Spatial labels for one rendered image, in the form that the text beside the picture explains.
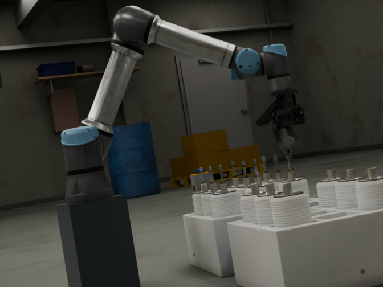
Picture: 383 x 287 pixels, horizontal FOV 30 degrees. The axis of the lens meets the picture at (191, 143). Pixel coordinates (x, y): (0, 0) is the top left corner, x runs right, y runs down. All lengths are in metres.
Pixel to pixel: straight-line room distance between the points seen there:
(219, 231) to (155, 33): 0.64
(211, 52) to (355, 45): 10.21
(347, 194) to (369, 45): 10.18
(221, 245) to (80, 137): 0.55
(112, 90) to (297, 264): 0.94
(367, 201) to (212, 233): 0.58
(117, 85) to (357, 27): 10.12
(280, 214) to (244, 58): 0.61
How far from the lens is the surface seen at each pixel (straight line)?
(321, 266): 1.75
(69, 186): 2.23
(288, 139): 2.34
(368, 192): 1.85
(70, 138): 2.21
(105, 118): 2.35
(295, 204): 1.75
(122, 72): 2.35
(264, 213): 1.86
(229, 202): 2.25
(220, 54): 2.21
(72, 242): 2.20
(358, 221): 1.79
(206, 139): 9.19
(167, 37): 2.22
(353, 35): 12.41
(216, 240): 2.22
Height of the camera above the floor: 0.39
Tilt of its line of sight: 1 degrees up
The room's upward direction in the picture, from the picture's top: 9 degrees counter-clockwise
